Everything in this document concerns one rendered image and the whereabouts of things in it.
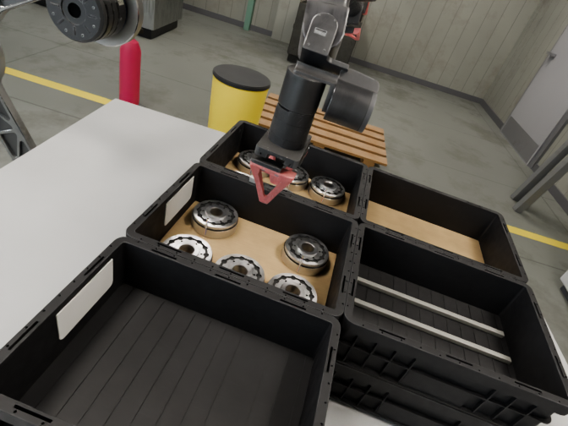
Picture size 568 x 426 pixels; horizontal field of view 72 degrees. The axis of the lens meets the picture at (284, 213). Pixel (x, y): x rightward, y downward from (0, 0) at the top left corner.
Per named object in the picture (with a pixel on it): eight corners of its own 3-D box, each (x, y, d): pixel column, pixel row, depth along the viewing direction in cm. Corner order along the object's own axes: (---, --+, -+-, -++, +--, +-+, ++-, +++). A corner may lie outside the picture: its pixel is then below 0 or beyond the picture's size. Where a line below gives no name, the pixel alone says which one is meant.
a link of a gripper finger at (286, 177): (290, 194, 65) (308, 147, 60) (279, 218, 60) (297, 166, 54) (253, 180, 66) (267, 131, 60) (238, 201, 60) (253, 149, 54)
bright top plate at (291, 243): (278, 254, 83) (279, 252, 83) (292, 229, 91) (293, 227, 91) (322, 273, 82) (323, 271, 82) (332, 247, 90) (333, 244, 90)
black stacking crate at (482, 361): (321, 359, 71) (342, 321, 64) (341, 259, 95) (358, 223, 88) (533, 444, 68) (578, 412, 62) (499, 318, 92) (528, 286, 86)
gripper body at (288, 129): (308, 145, 63) (324, 103, 59) (294, 173, 55) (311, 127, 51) (272, 131, 64) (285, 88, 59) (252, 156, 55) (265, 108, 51)
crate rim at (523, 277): (355, 228, 89) (359, 221, 88) (365, 172, 114) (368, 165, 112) (524, 292, 87) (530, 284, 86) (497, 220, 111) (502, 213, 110)
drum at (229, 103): (259, 155, 296) (278, 79, 261) (240, 176, 265) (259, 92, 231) (215, 137, 300) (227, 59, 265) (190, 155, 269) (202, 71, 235)
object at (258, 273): (204, 281, 72) (204, 279, 72) (225, 248, 80) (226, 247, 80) (253, 302, 71) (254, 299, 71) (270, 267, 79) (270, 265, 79)
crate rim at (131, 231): (121, 243, 67) (121, 232, 66) (195, 169, 92) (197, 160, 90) (337, 328, 65) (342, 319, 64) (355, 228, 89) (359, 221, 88)
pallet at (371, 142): (382, 139, 385) (386, 129, 379) (382, 177, 318) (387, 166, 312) (269, 101, 388) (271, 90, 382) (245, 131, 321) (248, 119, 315)
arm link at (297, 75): (293, 53, 54) (286, 62, 49) (340, 70, 54) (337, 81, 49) (280, 99, 58) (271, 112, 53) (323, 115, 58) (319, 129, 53)
